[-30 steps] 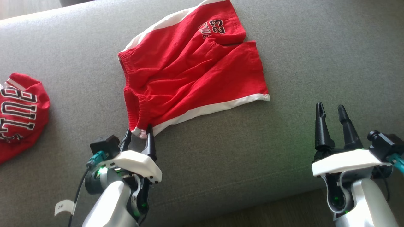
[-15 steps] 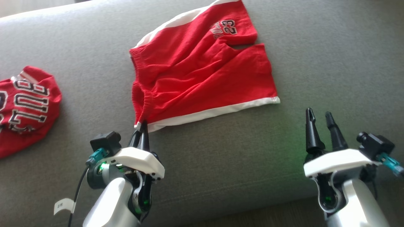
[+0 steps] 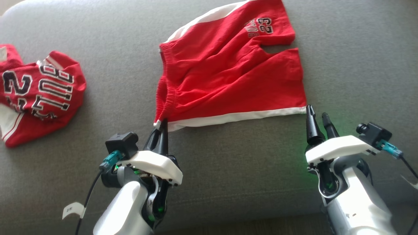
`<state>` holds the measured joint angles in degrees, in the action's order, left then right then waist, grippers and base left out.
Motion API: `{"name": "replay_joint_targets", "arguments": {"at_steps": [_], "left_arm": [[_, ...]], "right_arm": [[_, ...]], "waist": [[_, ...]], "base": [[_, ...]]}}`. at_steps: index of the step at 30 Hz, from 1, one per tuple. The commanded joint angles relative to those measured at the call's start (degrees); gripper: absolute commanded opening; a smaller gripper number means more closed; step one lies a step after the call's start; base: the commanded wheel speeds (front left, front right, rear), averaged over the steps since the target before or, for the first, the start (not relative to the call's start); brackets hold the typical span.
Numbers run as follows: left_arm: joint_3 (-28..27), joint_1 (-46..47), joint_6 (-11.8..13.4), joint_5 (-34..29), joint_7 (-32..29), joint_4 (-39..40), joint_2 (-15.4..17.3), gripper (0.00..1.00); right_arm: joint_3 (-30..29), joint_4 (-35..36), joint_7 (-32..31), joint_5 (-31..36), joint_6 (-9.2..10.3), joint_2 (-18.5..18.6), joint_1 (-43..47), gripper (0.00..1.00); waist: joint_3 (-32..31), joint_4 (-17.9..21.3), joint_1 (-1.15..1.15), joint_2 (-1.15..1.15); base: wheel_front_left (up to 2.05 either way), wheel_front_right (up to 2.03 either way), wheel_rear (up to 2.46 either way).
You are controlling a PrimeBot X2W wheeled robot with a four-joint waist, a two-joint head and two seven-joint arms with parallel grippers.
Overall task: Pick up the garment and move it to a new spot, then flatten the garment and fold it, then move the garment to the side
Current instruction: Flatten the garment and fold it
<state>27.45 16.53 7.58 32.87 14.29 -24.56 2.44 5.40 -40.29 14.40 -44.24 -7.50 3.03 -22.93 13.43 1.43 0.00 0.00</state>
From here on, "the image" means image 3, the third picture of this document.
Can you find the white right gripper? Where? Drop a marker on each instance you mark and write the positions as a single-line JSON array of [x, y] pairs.
[[339, 148]]

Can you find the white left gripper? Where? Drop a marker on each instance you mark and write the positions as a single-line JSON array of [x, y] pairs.
[[156, 164]]

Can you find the red basketball shorts white stripe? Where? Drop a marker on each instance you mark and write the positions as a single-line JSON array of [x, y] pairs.
[[228, 75]]

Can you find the red Bulls 23 jersey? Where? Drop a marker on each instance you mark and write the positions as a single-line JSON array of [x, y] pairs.
[[49, 91]]

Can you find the large grey sofa seat cushion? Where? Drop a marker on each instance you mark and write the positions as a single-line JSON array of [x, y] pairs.
[[228, 163]]

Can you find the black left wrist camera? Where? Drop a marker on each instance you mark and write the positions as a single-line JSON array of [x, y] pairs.
[[122, 143]]

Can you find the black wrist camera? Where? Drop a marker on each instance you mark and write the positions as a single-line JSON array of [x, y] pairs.
[[375, 133], [122, 143]]

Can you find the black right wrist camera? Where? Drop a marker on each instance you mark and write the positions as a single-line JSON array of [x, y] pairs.
[[375, 133]]

